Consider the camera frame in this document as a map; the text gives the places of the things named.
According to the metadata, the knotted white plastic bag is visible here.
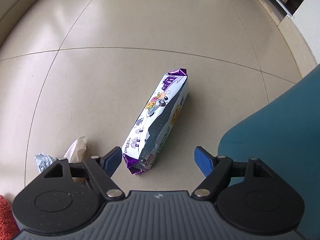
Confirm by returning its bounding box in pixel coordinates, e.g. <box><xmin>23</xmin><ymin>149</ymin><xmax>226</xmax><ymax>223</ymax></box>
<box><xmin>63</xmin><ymin>135</ymin><xmax>87</xmax><ymax>163</ymax></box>

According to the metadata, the purple white biscuit package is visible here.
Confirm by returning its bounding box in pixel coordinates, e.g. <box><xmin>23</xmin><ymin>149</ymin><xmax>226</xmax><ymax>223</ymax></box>
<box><xmin>121</xmin><ymin>68</ymin><xmax>188</xmax><ymax>175</ymax></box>

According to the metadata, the teal plastic trash bin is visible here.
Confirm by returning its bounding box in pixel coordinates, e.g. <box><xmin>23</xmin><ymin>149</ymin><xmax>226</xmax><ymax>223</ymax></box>
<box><xmin>217</xmin><ymin>63</ymin><xmax>320</xmax><ymax>188</ymax></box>

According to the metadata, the long pink snack wrapper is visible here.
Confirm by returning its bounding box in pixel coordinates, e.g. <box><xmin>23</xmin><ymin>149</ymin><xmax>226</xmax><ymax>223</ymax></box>
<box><xmin>72</xmin><ymin>178</ymin><xmax>87</xmax><ymax>186</ymax></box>

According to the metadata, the crumpled grey plastic bag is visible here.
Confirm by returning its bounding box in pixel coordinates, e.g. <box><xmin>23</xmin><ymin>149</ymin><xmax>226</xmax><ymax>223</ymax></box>
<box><xmin>34</xmin><ymin>153</ymin><xmax>57</xmax><ymax>173</ymax></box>

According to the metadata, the red fuzzy slipper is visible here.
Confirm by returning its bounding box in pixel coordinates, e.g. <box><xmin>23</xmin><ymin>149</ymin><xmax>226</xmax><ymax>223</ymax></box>
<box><xmin>0</xmin><ymin>195</ymin><xmax>20</xmax><ymax>240</ymax></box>

